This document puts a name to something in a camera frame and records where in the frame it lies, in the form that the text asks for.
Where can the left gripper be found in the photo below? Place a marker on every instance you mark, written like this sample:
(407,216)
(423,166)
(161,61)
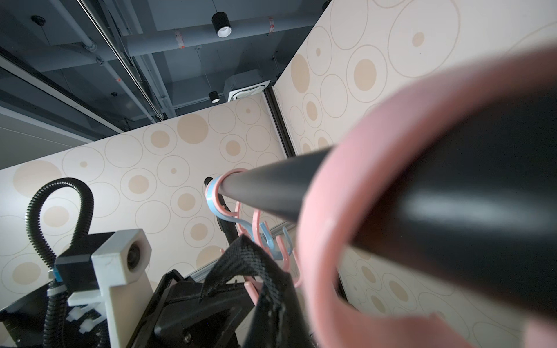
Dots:
(176,317)

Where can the black bag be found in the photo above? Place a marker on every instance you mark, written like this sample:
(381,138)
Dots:
(278,320)

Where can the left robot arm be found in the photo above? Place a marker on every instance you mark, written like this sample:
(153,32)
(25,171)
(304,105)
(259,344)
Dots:
(58,214)

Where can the pink hook middle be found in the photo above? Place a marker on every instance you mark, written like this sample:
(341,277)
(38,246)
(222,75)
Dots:
(293,258)

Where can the pink hook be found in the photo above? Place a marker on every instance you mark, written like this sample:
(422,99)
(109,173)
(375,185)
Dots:
(293,258)
(360,168)

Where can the light blue hook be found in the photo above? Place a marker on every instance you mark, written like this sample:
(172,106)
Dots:
(279,245)

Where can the ceiling air conditioner vent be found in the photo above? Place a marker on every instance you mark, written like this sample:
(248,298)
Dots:
(245,84)

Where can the black ceiling spotlight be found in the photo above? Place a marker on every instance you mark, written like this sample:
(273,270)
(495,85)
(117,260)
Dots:
(221,24)

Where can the black clothes rack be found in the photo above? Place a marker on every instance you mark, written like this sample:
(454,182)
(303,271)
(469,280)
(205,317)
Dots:
(478,207)

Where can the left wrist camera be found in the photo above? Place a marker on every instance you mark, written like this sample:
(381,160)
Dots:
(106,273)

